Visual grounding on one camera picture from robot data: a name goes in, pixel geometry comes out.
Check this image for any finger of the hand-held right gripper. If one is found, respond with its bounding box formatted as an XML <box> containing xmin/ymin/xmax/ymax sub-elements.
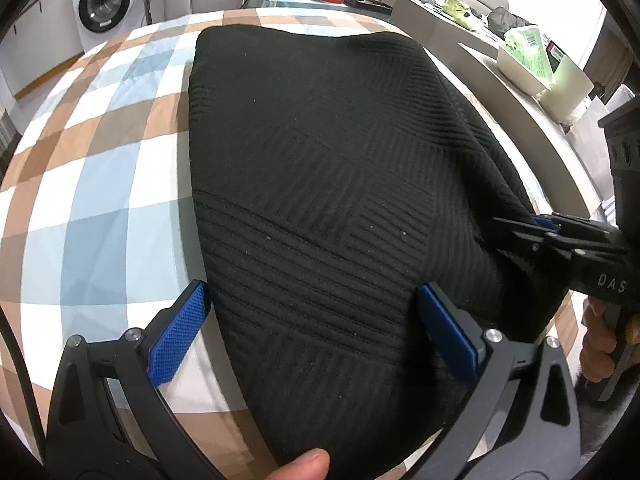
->
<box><xmin>491</xmin><ymin>216</ymin><xmax>581</xmax><ymax>263</ymax></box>
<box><xmin>533</xmin><ymin>212</ymin><xmax>626</xmax><ymax>248</ymax></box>

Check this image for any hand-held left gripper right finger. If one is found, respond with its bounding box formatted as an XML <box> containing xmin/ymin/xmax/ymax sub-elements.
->
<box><xmin>415</xmin><ymin>282</ymin><xmax>583</xmax><ymax>480</ymax></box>

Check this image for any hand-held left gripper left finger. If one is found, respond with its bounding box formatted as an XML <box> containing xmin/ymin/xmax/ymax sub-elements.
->
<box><xmin>46</xmin><ymin>280</ymin><xmax>226</xmax><ymax>480</ymax></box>

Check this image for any black knit sweater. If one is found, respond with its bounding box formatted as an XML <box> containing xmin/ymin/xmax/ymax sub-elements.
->
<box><xmin>187</xmin><ymin>24</ymin><xmax>571</xmax><ymax>478</ymax></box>

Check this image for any person's right hand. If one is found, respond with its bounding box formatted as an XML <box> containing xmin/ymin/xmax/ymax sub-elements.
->
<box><xmin>580</xmin><ymin>297</ymin><xmax>621</xmax><ymax>383</ymax></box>

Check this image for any person's left hand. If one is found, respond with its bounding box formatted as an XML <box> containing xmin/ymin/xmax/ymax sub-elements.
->
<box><xmin>260</xmin><ymin>448</ymin><xmax>331</xmax><ymax>480</ymax></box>

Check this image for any grey curved ledge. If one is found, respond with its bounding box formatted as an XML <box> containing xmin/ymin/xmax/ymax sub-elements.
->
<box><xmin>392</xmin><ymin>0</ymin><xmax>640</xmax><ymax>221</ymax></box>

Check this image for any white bowl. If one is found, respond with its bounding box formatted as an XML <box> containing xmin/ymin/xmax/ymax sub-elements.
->
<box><xmin>496</xmin><ymin>42</ymin><xmax>551</xmax><ymax>100</ymax></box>

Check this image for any checked blanket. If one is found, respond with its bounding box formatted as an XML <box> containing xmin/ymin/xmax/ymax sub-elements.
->
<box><xmin>0</xmin><ymin>7</ymin><xmax>586</xmax><ymax>480</ymax></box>

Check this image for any dark grey jacket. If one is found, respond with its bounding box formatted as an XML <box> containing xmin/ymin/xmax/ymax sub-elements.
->
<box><xmin>486</xmin><ymin>6</ymin><xmax>533</xmax><ymax>38</ymax></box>

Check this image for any green plush toy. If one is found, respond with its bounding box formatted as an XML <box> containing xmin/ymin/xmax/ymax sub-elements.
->
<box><xmin>442</xmin><ymin>0</ymin><xmax>476</xmax><ymax>28</ymax></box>

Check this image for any white kitchen base cabinet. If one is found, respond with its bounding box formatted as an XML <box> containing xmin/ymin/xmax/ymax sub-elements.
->
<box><xmin>0</xmin><ymin>0</ymin><xmax>83</xmax><ymax>101</ymax></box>

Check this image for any side table with blue cloth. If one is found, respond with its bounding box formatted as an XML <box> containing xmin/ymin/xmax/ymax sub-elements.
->
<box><xmin>245</xmin><ymin>0</ymin><xmax>396</xmax><ymax>21</ymax></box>

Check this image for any white washing machine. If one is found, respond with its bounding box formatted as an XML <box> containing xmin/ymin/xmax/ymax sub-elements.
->
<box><xmin>70</xmin><ymin>0</ymin><xmax>146</xmax><ymax>53</ymax></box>

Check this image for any black cable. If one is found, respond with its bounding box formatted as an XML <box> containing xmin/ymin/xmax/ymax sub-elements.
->
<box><xmin>0</xmin><ymin>305</ymin><xmax>46</xmax><ymax>461</ymax></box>

